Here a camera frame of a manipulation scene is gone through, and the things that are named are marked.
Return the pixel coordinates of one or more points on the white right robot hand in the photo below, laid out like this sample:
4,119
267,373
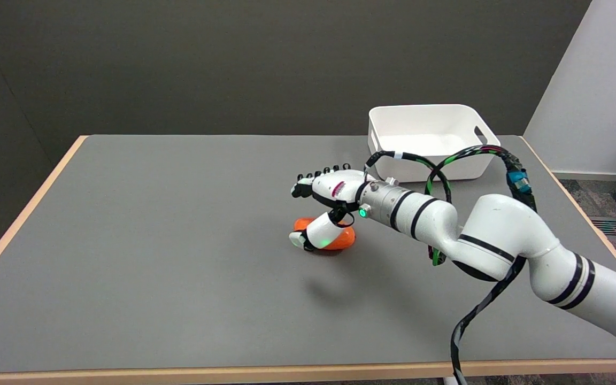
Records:
326,206

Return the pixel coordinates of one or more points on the orange mango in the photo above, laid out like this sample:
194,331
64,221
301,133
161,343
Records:
340,240

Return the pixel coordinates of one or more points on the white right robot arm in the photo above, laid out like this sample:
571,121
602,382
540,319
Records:
500,238

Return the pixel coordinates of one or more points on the white plastic storage bin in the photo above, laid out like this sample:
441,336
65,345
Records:
430,141

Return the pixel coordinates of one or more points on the floor vent grille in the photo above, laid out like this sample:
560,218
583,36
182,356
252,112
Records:
614,227

